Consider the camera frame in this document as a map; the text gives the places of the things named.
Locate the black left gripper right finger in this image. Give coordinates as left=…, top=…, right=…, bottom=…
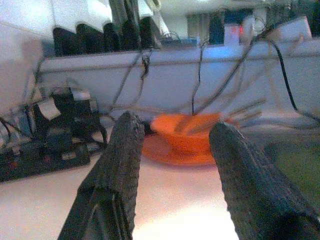
left=208, top=121, right=320, bottom=240

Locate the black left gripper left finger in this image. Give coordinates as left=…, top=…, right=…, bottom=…
left=57, top=111, right=146, bottom=240

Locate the orange plastic plate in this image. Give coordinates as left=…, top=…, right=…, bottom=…
left=141, top=134, right=218, bottom=166

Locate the green plate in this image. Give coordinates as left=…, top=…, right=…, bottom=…
left=264, top=142, right=320, bottom=201

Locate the black charger box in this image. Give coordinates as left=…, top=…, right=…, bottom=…
left=32, top=86, right=101, bottom=151

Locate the orange plastic bowl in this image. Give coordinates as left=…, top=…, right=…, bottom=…
left=149, top=112, right=241, bottom=155

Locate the black power strip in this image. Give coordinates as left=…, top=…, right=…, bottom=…
left=0, top=138, right=91, bottom=183

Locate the black cable with inline connector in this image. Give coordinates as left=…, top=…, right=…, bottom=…
left=109, top=48, right=153, bottom=111

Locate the thick black hanging cable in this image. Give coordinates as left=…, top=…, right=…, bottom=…
left=268, top=37, right=320, bottom=123

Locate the black adapter power cable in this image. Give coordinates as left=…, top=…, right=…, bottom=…
left=194, top=22, right=278, bottom=116

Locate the thin black cable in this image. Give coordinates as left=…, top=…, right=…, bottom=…
left=191, top=41, right=210, bottom=117

